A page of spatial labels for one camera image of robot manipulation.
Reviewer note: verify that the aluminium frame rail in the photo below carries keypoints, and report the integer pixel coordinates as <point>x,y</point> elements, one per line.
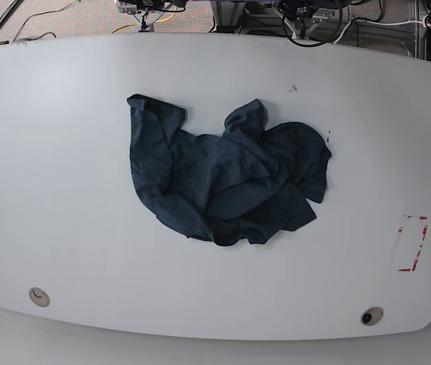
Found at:
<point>321,28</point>

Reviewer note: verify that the red tape rectangle marking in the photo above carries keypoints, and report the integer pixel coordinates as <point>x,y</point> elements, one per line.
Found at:
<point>411,237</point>

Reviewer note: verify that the table grommet hole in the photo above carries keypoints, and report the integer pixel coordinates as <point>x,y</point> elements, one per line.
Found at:
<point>372,316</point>
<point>39,297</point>

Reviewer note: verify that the dark blue t-shirt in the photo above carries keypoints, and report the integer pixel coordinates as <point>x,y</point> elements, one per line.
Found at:
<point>248,183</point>

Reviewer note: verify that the left table grommet hole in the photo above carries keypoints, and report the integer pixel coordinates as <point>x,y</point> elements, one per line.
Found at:
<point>39,297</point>

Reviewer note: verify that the right table grommet hole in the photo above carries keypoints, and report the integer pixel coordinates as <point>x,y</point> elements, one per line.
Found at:
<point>372,316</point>

